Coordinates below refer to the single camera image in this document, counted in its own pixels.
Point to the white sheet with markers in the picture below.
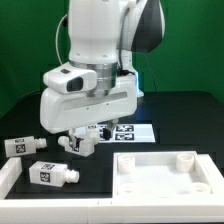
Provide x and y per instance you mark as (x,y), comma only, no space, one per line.
(124,133)

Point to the white U-shaped fence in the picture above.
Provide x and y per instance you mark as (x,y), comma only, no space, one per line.
(113,211)

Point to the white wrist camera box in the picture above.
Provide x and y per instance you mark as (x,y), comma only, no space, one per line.
(68,79)

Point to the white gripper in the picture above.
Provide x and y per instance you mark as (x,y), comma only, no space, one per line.
(63,112)

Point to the white square table top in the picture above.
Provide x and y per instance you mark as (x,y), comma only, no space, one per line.
(145,175)

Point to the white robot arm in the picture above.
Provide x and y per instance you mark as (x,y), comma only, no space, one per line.
(105,33)

